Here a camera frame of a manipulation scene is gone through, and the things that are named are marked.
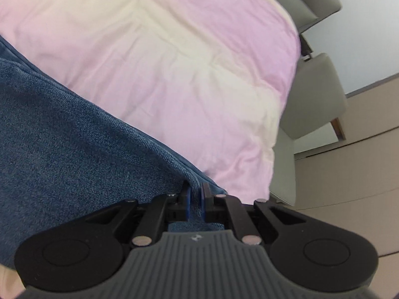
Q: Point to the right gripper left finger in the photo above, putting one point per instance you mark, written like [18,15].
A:
[87,251]

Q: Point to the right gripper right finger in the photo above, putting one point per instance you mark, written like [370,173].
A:
[311,253]

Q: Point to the blue denim pants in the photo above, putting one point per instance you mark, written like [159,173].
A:
[63,157]

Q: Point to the beige wardrobe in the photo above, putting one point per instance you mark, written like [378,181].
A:
[354,185]

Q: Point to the grey bedside chair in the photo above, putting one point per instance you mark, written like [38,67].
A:
[316,99]

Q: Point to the pink duvet cover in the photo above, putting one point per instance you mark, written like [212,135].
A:
[207,78]

